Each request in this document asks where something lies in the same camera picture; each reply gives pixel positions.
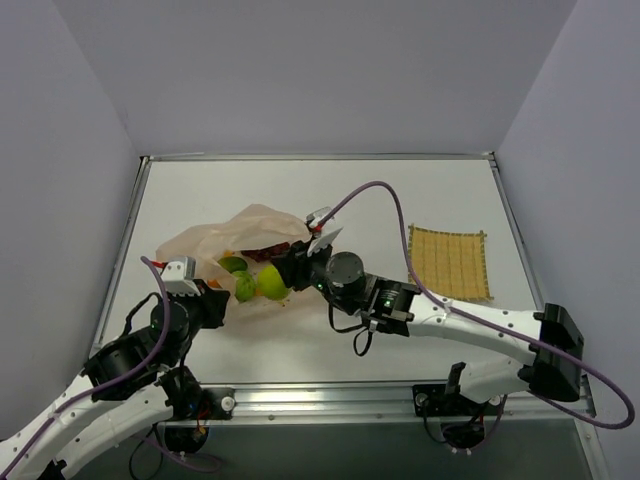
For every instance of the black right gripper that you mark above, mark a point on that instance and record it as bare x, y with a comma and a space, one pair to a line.
288, 265

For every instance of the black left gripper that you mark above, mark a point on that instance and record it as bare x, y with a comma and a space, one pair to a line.
215, 304

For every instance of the yellow-green fake pear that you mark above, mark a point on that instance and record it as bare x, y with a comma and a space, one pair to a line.
271, 285

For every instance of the dark red fake grapes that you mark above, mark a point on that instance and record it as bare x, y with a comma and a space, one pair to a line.
267, 253

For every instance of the green fake lime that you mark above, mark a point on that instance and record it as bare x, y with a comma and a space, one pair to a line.
246, 287

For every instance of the orange green fake mango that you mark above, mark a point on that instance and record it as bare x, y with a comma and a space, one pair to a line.
230, 267

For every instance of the translucent peach plastic bag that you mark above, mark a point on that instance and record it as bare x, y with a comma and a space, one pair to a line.
255, 227

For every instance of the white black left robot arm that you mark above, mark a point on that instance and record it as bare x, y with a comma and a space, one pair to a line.
131, 383

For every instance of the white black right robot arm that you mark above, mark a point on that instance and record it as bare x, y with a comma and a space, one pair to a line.
539, 350

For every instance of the yellow bamboo tray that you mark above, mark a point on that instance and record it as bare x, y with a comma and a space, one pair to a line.
450, 264

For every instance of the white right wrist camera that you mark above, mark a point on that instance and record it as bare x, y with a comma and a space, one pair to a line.
323, 228

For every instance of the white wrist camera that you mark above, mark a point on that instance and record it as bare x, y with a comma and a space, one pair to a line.
323, 228
178, 276

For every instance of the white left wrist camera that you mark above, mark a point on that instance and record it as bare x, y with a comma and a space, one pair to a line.
178, 276

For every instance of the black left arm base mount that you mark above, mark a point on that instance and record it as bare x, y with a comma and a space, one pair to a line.
188, 430

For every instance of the aluminium front frame rail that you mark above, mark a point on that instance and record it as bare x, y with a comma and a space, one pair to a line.
323, 403

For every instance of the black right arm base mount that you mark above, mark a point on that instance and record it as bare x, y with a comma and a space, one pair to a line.
453, 421

